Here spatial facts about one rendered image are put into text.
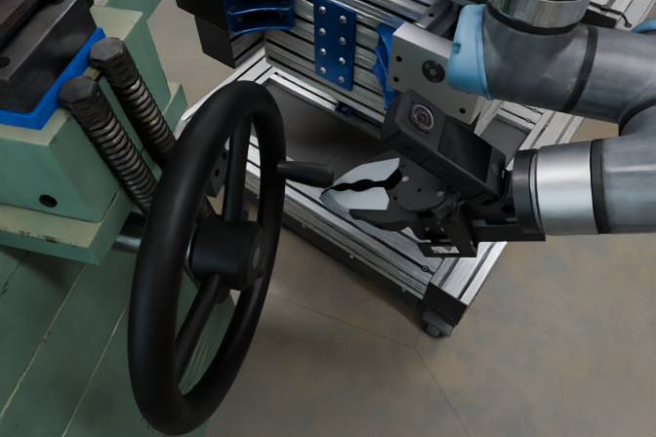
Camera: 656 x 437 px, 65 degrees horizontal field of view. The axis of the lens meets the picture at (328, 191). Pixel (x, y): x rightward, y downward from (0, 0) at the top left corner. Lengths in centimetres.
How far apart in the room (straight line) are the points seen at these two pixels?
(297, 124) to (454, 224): 94
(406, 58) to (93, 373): 55
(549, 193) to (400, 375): 89
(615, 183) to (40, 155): 39
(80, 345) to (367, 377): 75
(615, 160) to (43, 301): 50
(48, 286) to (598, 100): 52
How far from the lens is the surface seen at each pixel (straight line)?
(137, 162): 41
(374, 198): 48
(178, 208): 31
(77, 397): 68
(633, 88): 48
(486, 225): 48
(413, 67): 72
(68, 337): 62
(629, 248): 159
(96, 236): 42
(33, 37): 37
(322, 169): 50
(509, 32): 44
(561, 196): 42
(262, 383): 125
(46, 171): 38
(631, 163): 42
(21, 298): 54
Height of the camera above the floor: 120
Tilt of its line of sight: 54 degrees down
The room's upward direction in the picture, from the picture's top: straight up
